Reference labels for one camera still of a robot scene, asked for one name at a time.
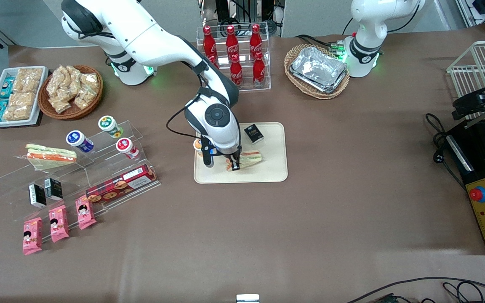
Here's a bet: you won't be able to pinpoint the triangle sandwich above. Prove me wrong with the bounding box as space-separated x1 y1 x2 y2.
25 144 77 171
225 151 263 172

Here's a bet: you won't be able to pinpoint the black sealing machine yellow panel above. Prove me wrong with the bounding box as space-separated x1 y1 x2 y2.
445 119 485 256

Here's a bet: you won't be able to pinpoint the brown table cover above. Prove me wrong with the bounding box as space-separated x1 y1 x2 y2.
0 23 485 303

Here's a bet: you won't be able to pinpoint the small black drink carton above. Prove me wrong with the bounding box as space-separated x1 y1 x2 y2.
244 123 266 145
44 178 63 200
29 184 47 208

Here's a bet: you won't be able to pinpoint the white rectangular snack tray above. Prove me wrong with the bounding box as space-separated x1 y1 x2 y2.
0 66 50 128

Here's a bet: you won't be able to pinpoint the black arm base cables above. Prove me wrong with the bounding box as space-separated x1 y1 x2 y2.
295 34 345 53

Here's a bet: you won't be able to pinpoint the clear rice cracker pack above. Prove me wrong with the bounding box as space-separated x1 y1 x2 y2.
15 67 44 93
5 92 37 121

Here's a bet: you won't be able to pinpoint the black equipment rack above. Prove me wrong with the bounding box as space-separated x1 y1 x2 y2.
200 0 285 36

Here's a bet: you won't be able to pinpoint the clear bag of fried snacks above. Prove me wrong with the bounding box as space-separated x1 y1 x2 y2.
75 72 100 109
49 96 73 114
66 65 83 98
46 67 69 100

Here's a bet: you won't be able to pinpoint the long black cable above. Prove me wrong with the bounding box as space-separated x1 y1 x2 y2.
346 276 485 303

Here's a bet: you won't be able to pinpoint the beige plastic serving tray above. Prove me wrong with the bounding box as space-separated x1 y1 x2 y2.
193 122 289 184

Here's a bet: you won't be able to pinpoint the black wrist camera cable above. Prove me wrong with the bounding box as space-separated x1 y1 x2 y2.
166 94 203 140

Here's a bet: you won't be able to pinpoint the blue cap yogurt bottle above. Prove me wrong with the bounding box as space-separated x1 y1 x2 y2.
66 130 95 153

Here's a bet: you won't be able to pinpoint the red cap yogurt bottle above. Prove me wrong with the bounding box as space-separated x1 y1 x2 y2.
116 138 140 159

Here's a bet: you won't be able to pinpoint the aluminium foil tray stack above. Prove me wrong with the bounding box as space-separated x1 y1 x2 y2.
290 46 348 94

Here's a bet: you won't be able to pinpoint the black power cable with plug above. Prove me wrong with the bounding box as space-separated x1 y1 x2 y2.
425 113 466 190

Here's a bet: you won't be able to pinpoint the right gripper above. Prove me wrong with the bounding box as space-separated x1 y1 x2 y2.
203 130 243 171

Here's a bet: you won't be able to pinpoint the pink snack packet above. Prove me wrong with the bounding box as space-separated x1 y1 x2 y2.
75 195 97 230
48 205 70 243
22 217 43 256

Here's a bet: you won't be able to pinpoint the light wicker basket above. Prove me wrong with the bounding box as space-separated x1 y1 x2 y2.
284 44 351 100

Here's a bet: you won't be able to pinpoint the red plaid cookie box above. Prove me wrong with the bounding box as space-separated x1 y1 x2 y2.
85 164 158 205

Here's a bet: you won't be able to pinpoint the dark brown wicker basket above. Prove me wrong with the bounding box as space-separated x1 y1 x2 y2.
38 65 104 121

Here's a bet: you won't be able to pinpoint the clear acrylic bottle rack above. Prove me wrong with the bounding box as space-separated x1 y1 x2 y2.
196 22 272 93

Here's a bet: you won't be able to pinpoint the green cap yogurt bottle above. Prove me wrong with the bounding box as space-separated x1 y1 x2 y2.
98 115 124 139

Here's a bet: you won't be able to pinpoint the clear acrylic stepped shelf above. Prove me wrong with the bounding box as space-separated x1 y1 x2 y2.
0 120 162 243

